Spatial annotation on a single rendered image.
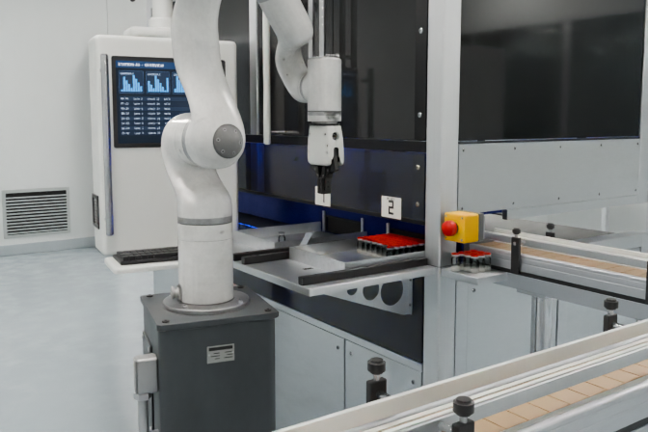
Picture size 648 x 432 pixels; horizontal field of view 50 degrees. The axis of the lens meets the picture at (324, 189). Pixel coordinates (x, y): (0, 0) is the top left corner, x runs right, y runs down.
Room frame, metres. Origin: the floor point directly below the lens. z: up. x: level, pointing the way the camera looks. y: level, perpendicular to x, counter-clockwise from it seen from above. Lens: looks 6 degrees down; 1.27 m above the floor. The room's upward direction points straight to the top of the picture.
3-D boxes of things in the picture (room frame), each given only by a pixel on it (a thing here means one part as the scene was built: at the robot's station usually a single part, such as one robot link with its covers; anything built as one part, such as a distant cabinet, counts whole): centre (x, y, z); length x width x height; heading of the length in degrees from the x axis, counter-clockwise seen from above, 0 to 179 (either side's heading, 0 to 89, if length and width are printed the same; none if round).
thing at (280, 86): (2.38, 0.10, 1.51); 0.47 x 0.01 x 0.59; 35
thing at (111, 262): (2.33, 0.52, 0.79); 0.45 x 0.28 x 0.03; 117
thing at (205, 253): (1.50, 0.26, 0.95); 0.19 x 0.19 x 0.18
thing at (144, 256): (2.30, 0.50, 0.82); 0.40 x 0.14 x 0.02; 117
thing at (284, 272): (1.98, 0.04, 0.87); 0.70 x 0.48 x 0.02; 35
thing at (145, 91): (2.50, 0.58, 1.19); 0.50 x 0.19 x 0.78; 117
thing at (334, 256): (1.88, -0.12, 0.90); 0.34 x 0.26 x 0.04; 125
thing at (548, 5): (2.06, -0.70, 1.51); 0.85 x 0.01 x 0.59; 125
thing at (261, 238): (2.16, 0.08, 0.90); 0.34 x 0.26 x 0.04; 125
